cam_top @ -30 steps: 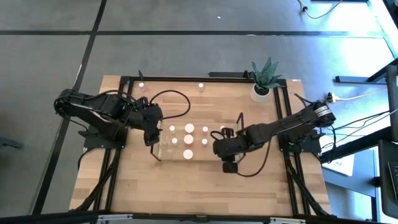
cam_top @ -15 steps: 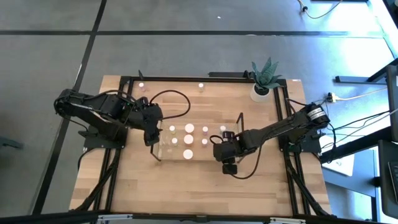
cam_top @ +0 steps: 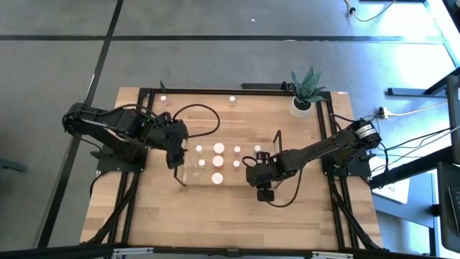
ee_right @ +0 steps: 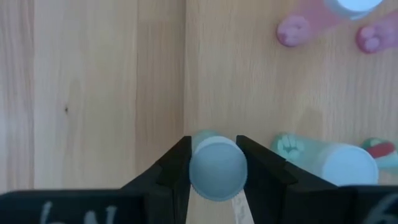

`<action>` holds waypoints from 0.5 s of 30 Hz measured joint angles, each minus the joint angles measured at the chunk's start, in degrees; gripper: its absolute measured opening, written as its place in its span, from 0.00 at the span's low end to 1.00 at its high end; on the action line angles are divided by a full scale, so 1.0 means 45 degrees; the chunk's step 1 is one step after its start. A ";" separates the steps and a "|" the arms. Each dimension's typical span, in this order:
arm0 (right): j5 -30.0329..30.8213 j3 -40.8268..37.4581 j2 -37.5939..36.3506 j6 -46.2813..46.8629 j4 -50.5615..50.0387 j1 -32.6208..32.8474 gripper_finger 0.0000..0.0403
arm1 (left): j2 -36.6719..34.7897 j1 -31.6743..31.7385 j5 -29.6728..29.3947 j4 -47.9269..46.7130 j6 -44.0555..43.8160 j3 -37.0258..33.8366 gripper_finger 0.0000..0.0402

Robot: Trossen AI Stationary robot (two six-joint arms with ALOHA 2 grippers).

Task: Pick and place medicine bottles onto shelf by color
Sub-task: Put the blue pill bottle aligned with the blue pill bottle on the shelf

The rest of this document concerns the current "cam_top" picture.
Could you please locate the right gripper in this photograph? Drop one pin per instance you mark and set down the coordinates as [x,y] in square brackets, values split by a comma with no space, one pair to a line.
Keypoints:
[260,174]

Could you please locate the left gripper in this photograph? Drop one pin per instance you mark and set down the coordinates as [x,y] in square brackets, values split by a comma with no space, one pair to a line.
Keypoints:
[174,135]

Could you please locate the small green medicine bottle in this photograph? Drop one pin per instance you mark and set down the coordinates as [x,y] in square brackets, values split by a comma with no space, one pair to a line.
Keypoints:
[257,148]

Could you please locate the small pink medicine bottle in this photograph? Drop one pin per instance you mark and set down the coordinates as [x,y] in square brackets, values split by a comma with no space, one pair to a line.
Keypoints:
[237,149]
[163,98]
[236,164]

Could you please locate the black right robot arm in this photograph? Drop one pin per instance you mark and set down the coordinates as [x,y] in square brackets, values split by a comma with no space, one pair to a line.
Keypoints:
[334,144]

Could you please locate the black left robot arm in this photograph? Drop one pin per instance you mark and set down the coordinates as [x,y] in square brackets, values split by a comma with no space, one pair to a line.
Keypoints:
[108,122]

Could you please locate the green plant in white pot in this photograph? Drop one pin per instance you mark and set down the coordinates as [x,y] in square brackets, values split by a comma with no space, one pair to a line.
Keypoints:
[301,108]

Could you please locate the long black bar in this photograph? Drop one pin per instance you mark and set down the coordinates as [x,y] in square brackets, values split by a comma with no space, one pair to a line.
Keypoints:
[262,86]

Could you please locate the black desk beam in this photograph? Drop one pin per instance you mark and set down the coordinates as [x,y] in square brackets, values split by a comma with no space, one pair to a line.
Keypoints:
[413,168]

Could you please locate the grey desk panel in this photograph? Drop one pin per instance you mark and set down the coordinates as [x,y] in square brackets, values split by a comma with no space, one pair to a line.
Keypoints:
[406,212]

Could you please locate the black desk leg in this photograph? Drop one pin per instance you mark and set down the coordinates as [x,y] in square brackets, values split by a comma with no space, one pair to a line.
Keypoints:
[413,92]

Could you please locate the grey floor object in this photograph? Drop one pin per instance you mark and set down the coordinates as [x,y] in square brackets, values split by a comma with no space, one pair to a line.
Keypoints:
[10,165]

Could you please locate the black monitor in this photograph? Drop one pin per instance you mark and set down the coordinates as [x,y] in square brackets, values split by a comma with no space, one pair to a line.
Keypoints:
[454,118]

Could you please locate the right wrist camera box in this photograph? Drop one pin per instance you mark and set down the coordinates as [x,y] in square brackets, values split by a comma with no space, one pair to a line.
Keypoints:
[266,195]

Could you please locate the silver metal bracket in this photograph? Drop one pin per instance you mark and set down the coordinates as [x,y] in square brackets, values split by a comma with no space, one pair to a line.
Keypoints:
[131,250]
[332,255]

